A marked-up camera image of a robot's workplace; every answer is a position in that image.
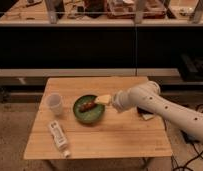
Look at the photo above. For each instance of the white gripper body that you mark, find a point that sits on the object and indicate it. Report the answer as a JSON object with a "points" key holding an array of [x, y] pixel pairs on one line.
{"points": [[120, 101]]}

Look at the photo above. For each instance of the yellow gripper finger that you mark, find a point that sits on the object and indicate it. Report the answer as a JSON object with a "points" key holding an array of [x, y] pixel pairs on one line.
{"points": [[104, 100]]}

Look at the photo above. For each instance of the white plastic bottle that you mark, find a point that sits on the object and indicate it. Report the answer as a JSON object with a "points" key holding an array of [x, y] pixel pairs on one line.
{"points": [[59, 138]]}

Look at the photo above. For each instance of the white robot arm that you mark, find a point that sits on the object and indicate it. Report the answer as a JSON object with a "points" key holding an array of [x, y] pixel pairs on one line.
{"points": [[147, 97]]}

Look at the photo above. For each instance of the green plate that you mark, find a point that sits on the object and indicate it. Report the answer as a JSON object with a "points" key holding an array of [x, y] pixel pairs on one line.
{"points": [[90, 116]]}

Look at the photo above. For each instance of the brown sausage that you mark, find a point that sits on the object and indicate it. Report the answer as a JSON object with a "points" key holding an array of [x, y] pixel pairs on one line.
{"points": [[87, 106]]}

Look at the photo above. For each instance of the wooden folding table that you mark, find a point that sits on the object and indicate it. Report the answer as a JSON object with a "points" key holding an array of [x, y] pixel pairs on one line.
{"points": [[124, 135]]}

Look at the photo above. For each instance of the translucent plastic cup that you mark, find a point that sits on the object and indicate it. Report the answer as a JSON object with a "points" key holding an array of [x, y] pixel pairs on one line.
{"points": [[54, 103]]}

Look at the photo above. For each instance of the dark blue power box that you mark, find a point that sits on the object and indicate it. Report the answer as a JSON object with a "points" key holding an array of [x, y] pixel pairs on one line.
{"points": [[187, 138]]}

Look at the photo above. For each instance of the black equipment right side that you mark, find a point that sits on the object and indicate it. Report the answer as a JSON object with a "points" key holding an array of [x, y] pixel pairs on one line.
{"points": [[191, 68]]}

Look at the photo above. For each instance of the long wooden workbench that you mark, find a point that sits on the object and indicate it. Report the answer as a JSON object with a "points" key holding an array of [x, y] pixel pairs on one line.
{"points": [[47, 38]]}

